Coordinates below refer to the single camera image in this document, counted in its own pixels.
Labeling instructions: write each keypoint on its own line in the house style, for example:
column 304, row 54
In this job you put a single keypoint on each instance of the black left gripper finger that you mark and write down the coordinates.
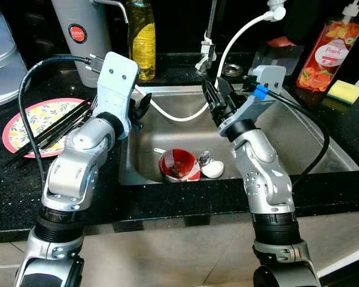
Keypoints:
column 142, row 118
column 145, row 101

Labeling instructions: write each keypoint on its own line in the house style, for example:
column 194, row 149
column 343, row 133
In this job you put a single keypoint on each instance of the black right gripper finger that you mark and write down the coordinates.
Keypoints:
column 212, row 98
column 228, row 95

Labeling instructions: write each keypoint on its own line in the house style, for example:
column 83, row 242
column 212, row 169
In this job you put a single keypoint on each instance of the red and white bowl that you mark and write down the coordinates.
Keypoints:
column 167, row 164

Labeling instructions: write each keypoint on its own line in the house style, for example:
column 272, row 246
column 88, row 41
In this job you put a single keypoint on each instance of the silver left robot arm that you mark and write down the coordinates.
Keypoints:
column 78, row 161

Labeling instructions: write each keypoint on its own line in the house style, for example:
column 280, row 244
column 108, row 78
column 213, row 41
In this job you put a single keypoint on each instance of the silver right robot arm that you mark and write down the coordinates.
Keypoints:
column 263, row 167

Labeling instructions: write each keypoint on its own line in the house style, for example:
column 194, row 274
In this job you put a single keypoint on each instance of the round silver sink cap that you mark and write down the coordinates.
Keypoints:
column 232, row 70

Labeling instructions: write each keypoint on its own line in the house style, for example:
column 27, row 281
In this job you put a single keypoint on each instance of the silver sink faucet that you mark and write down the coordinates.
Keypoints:
column 206, row 57

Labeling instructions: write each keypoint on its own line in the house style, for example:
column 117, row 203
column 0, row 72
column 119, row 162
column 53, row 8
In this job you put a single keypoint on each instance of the yellow dish soap bottle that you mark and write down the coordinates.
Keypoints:
column 142, row 48

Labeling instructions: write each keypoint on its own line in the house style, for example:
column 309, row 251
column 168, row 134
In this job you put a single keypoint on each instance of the clear plastic holder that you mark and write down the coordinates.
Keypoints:
column 284, row 54

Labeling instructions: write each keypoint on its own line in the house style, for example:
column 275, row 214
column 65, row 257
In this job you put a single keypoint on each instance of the black chopstick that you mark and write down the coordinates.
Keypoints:
column 51, row 130
column 60, row 133

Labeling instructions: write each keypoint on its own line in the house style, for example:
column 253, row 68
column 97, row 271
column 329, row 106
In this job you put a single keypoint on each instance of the stainless steel sink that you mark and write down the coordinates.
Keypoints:
column 311, row 143

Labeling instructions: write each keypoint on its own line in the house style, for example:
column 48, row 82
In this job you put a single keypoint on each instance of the pink rimmed patterned plate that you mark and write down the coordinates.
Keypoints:
column 36, row 116

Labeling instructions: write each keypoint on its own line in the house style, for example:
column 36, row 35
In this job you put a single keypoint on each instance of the silver filter spout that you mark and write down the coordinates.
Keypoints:
column 113, row 2

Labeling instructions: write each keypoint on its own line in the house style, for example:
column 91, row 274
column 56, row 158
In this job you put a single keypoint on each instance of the peach hand soap bottle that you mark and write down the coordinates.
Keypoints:
column 329, row 57

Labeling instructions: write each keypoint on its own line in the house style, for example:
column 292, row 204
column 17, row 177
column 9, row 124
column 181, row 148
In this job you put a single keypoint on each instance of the yellow sponge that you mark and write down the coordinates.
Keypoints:
column 344, row 91

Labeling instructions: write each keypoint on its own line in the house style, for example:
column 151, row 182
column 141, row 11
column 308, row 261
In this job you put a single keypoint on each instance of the translucent water jug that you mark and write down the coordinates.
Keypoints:
column 3, row 54

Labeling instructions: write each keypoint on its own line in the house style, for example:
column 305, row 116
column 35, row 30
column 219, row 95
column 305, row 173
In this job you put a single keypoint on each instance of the light grey left wrist camera mount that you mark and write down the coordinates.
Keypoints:
column 116, row 84

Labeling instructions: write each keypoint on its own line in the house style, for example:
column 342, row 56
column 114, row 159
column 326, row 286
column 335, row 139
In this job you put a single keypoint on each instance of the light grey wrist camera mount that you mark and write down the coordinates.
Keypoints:
column 116, row 84
column 269, row 76

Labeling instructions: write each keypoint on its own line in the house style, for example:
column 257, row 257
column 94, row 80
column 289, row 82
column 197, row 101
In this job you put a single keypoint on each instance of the light grey right wrist camera mount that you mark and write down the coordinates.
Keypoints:
column 269, row 76

